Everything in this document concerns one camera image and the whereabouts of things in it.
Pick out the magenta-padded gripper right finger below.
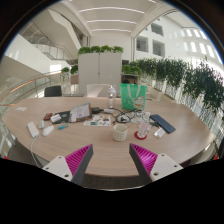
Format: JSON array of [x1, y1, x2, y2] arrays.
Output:
[[128, 142, 184, 184]]

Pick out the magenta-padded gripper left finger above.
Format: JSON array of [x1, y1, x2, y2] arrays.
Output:
[[42, 143, 95, 186]]

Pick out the white wrapped packet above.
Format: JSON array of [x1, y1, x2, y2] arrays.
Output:
[[153, 127, 167, 139]]

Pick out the white computer mouse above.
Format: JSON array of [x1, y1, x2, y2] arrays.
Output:
[[41, 124, 55, 137]]

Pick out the flat round red coaster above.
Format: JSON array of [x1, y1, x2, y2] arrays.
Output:
[[133, 130, 148, 141]]

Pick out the dark blue keyboard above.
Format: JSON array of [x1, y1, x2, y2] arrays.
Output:
[[149, 113, 177, 135]]

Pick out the white power strip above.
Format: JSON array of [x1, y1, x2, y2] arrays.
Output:
[[26, 120, 40, 139]]

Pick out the white card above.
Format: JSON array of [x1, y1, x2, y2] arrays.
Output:
[[50, 113, 63, 123]]

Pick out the black flat pad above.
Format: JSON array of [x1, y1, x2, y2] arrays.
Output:
[[51, 110, 72, 125]]

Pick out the small red and black case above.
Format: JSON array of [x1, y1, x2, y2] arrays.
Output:
[[43, 112, 54, 122]]

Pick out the white grid-pattern mug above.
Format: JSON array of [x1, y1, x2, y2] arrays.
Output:
[[112, 123, 129, 143]]

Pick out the colourful sticker sheet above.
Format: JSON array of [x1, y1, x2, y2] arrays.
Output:
[[83, 114, 112, 127]]

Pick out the black chair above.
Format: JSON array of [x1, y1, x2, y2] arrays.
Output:
[[44, 85, 63, 98]]

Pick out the green tote bag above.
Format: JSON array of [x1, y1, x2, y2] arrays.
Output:
[[119, 83, 148, 112]]

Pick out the tall clear sports bottle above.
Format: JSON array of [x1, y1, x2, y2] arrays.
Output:
[[107, 85, 117, 109]]

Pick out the row of green hedge plants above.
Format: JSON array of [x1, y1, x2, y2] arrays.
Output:
[[128, 58, 224, 134]]

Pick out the glass railing with wooden handrail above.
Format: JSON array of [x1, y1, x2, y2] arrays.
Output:
[[0, 69, 63, 104]]

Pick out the wooden planter with plants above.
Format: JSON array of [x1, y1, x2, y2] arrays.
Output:
[[60, 64, 80, 85]]

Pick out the wooden shelf with plants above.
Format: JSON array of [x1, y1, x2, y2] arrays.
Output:
[[120, 64, 142, 85]]

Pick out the white cabinet topped with plants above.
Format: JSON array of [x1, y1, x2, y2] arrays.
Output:
[[77, 44, 125, 96]]

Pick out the ceiling light strips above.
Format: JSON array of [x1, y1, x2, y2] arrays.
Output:
[[78, 0, 158, 34]]

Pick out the white power strip cable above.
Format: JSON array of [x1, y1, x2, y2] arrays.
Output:
[[30, 135, 44, 168]]

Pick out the tangle of black cables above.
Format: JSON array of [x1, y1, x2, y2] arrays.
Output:
[[111, 107, 144, 125]]

